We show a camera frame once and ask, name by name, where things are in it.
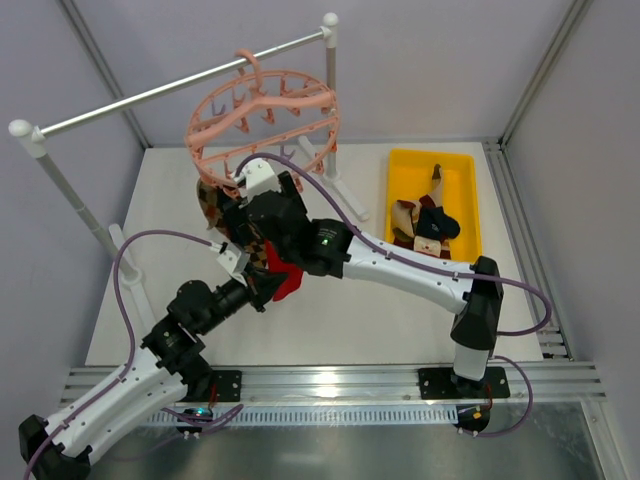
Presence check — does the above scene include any beige maroon striped sock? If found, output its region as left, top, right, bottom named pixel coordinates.
left=419, top=164, right=444, bottom=208

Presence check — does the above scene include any red sock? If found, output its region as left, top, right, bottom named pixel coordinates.
left=264, top=241, right=304, bottom=302

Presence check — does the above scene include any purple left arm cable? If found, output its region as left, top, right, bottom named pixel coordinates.
left=22, top=228, right=246, bottom=480

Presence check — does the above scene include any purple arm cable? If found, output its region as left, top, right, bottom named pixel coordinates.
left=22, top=228, right=246, bottom=480
left=234, top=152, right=554, bottom=441

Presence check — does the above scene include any navy santa sock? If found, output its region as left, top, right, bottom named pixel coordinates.
left=413, top=207, right=461, bottom=259

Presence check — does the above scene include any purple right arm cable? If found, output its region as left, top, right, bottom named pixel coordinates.
left=234, top=152, right=554, bottom=441

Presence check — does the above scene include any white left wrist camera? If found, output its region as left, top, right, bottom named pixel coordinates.
left=209, top=241, right=249, bottom=276

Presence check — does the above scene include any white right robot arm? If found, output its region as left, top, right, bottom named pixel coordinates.
left=227, top=157, right=504, bottom=397

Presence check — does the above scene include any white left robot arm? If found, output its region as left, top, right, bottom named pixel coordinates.
left=19, top=268, right=287, bottom=479

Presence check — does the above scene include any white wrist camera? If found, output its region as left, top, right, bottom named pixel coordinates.
left=234, top=158, right=280, bottom=198
left=209, top=241, right=249, bottom=276

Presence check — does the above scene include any white metal drying rack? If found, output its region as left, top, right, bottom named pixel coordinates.
left=8, top=1, right=369, bottom=332

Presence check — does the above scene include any tan orange argyle sock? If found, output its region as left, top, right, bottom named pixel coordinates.
left=196, top=179, right=228, bottom=235

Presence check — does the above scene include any yellow plastic tray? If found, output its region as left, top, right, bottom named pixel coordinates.
left=384, top=148, right=482, bottom=263

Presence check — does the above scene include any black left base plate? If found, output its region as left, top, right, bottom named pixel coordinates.
left=202, top=370, right=243, bottom=404

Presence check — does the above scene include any pink round clip hanger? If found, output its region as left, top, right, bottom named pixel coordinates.
left=184, top=49, right=341, bottom=196

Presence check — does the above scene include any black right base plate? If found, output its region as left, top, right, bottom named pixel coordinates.
left=418, top=367, right=510, bottom=400

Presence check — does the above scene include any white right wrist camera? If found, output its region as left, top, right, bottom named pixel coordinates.
left=234, top=158, right=280, bottom=198

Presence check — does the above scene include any white slotted cable duct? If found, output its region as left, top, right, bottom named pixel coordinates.
left=149, top=405, right=459, bottom=426

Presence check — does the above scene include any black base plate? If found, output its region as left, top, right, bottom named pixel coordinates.
left=418, top=367, right=510, bottom=400
left=202, top=370, right=243, bottom=404

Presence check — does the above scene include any brown argyle sock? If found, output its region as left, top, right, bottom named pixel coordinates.
left=234, top=220, right=268, bottom=269

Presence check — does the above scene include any aluminium rail frame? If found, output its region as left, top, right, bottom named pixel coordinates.
left=59, top=139, right=609, bottom=480

